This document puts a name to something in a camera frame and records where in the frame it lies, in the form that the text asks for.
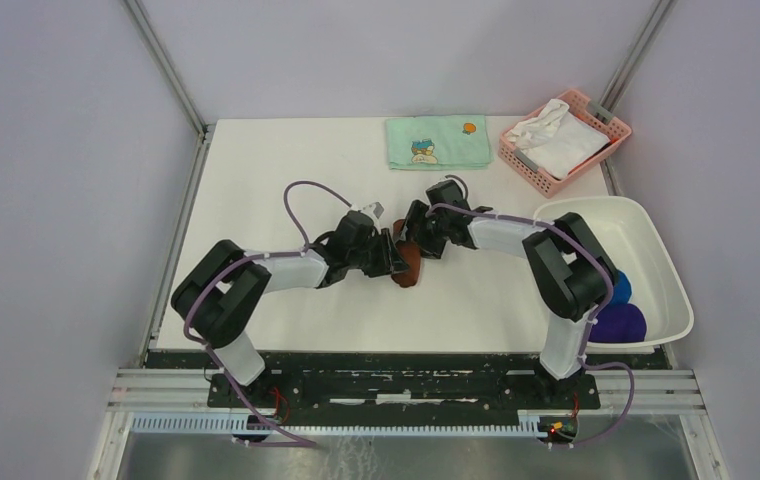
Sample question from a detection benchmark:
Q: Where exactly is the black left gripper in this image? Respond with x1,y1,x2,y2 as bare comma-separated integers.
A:
348,229,409,279

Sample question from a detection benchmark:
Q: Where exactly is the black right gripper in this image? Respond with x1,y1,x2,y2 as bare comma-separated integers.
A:
394,200,448,261

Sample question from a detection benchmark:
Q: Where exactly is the brown towel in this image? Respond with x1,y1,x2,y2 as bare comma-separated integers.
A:
392,219,422,288

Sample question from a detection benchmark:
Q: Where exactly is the blue towel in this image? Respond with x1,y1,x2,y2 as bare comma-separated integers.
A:
610,270,633,305

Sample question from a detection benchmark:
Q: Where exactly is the purple towel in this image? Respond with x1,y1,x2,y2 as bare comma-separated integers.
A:
589,303,647,344

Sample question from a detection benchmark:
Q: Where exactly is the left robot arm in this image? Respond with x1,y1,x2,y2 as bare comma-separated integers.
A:
170,211,409,407

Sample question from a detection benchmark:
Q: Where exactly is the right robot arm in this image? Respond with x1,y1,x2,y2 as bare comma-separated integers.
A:
393,179,618,408

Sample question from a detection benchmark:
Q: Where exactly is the mint green cartoon towel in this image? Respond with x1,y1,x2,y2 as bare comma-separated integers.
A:
385,115,493,170

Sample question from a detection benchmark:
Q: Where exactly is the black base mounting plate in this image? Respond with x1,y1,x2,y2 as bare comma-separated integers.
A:
144,349,671,431

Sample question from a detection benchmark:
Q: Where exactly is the white cloth in basket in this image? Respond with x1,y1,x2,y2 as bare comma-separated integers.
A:
505,99,611,180

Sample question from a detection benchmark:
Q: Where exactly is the white plastic tub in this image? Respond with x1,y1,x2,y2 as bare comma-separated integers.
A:
534,196,694,353

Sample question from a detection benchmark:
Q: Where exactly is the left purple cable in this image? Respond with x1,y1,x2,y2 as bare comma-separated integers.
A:
182,180,355,449

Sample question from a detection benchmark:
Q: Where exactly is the white slotted cable duct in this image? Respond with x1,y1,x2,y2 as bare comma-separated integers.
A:
130,412,546,439

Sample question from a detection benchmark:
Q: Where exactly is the aluminium frame rail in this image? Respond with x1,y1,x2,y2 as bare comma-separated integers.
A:
108,369,707,415

